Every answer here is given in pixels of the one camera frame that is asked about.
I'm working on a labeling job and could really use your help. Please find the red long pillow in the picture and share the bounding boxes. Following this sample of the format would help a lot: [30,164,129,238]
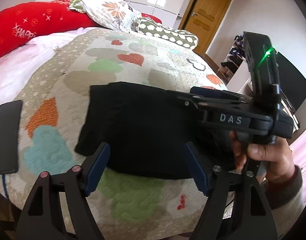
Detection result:
[0,0,99,57]

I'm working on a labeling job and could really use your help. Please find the wooden door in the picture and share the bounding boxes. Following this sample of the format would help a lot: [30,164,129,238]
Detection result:
[178,0,231,55]

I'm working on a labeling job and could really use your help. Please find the white pink bed sheet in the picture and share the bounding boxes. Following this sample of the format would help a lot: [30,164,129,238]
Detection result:
[0,27,93,105]

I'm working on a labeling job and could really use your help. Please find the black television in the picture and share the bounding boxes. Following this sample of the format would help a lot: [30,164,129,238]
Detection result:
[276,52,306,111]

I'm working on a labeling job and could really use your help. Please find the black smartphone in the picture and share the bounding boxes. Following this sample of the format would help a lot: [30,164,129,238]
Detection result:
[0,100,23,175]

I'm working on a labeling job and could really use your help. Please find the black pants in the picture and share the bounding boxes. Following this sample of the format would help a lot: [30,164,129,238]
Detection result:
[75,82,235,180]

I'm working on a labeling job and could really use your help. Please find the green white patterned bolster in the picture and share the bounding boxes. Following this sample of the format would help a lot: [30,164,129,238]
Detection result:
[132,17,199,50]

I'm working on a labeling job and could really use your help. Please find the right hand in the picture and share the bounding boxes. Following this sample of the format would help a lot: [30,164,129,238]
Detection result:
[229,131,295,184]

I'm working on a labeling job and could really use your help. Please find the heart patterned quilt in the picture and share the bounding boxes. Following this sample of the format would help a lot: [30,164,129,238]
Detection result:
[0,28,226,239]

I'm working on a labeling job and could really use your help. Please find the shoe rack with clothes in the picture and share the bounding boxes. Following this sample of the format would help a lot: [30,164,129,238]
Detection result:
[218,35,246,84]

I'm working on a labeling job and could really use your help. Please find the floral white pillow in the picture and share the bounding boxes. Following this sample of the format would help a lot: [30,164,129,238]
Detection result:
[69,0,142,33]

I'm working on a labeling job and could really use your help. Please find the white shelf unit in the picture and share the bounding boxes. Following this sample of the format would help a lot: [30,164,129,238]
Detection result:
[226,61,300,132]

